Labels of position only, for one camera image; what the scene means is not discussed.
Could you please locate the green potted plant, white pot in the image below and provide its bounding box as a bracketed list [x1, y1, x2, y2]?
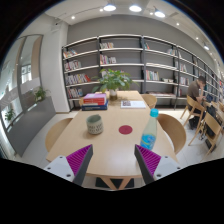
[90, 68, 136, 101]

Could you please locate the group of ceiling lights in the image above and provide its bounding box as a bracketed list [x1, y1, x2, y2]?
[68, 3, 213, 52]

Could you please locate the black backpack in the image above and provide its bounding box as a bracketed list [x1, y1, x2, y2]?
[204, 105, 218, 138]

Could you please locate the green plant by window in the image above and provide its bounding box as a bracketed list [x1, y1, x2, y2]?
[3, 108, 17, 123]
[33, 86, 51, 103]

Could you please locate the rounded light wooden chair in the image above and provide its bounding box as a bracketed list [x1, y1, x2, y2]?
[141, 93, 158, 110]
[157, 113, 188, 156]

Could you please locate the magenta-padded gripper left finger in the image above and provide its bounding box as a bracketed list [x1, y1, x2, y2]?
[43, 143, 94, 187]

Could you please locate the pink-covered book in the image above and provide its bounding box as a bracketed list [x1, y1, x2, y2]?
[82, 92, 108, 101]

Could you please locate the flat round red coaster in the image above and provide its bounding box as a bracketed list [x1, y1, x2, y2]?
[118, 124, 134, 136]

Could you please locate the red book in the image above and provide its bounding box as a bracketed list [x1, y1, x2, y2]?
[82, 97, 108, 106]

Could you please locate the open white magazine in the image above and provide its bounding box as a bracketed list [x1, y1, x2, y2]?
[119, 99, 148, 110]

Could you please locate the grey-green patterned mug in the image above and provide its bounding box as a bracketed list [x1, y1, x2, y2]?
[86, 114, 105, 136]

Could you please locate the thick dark blue book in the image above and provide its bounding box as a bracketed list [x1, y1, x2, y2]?
[81, 101, 110, 112]

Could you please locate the slatted wooden chair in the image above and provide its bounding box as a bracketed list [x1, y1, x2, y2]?
[179, 94, 206, 129]
[188, 111, 223, 158]

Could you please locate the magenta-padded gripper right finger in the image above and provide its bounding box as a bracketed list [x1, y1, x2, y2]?
[133, 143, 183, 186]

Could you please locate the grey wall shelf with books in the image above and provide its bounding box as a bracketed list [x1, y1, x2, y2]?
[61, 33, 224, 111]

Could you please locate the person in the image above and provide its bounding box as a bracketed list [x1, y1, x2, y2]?
[186, 75, 208, 129]

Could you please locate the clear bottle with blue cap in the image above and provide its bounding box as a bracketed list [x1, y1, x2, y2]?
[139, 108, 160, 152]

